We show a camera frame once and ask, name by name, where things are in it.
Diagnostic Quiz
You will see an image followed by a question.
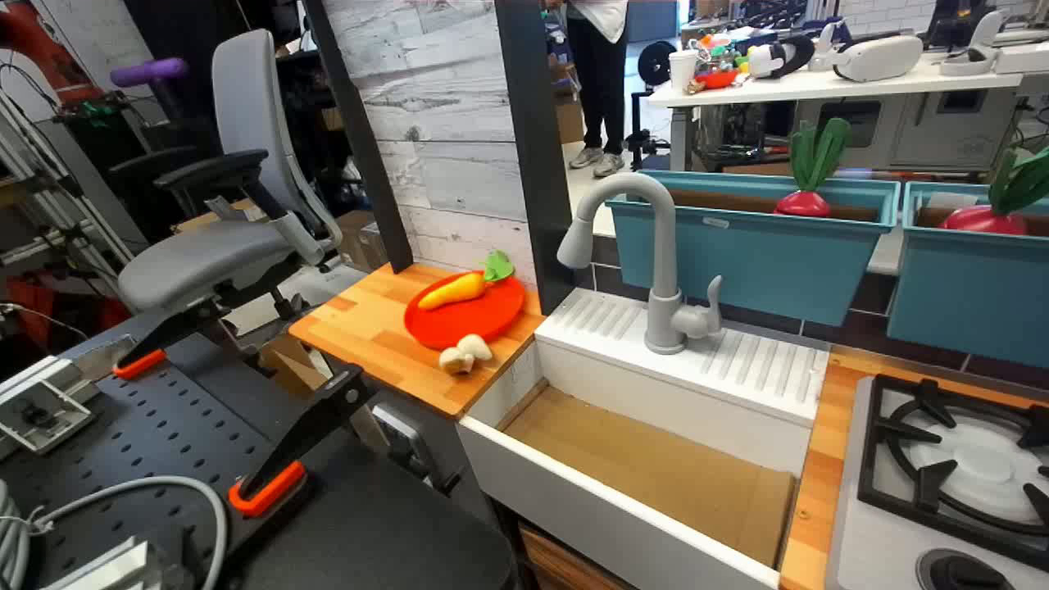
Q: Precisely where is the grey toy faucet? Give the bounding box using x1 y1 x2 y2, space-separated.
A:
556 172 724 356

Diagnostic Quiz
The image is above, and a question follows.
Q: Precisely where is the grey faucet lever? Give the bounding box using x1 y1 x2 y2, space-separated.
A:
693 275 724 338

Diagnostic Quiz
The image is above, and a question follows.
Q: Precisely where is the white toy sink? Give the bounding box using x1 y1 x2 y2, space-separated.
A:
457 287 831 590

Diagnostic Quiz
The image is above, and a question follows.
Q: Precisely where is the red round plate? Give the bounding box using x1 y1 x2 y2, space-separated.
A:
403 272 527 352

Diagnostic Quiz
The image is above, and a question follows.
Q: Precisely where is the yellow toy carrot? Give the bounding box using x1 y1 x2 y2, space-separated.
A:
417 249 516 312

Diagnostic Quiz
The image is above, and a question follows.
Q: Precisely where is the wooden toy kitchen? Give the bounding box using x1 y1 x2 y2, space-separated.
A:
288 0 1049 590

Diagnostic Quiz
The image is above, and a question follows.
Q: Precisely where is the cardboard box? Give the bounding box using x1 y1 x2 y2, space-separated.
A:
334 210 389 274

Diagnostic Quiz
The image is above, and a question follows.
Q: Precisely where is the teal planter box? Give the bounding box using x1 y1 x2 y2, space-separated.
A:
606 170 901 328
886 181 1049 370

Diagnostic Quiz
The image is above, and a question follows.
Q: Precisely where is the person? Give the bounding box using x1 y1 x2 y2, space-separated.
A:
543 0 631 179

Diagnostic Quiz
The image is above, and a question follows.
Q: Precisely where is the black clamp with orange tip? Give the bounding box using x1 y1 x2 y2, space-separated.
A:
227 364 379 520
111 297 232 381

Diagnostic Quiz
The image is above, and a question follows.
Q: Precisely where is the white paper cup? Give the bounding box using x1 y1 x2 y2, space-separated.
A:
669 49 700 92

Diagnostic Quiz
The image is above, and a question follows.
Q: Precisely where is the red toy radish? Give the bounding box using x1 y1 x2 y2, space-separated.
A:
774 117 852 219
938 146 1049 237

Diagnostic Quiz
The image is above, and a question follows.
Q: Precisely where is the grey office chair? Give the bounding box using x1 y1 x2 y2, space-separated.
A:
109 29 346 349

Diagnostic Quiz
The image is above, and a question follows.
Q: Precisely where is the white table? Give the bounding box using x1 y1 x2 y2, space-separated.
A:
647 49 1049 173

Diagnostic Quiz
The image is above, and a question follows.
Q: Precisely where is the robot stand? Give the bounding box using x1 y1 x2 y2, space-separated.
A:
0 315 519 590

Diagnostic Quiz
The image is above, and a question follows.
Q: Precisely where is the black stove burner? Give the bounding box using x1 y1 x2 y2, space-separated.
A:
857 374 1049 572

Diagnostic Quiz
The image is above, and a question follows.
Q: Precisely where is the silver metal block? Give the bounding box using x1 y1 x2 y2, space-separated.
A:
39 536 166 590

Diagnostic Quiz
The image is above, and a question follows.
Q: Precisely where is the black stove knob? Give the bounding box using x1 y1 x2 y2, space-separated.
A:
915 547 1019 590

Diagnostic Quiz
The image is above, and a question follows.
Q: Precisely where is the grey cable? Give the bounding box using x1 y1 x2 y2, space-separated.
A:
0 474 230 590

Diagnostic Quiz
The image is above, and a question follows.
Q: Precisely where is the aluminium frame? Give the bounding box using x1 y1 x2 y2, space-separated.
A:
0 88 136 284

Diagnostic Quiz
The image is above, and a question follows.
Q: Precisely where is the silver metal bracket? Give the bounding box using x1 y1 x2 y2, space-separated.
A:
0 356 101 456

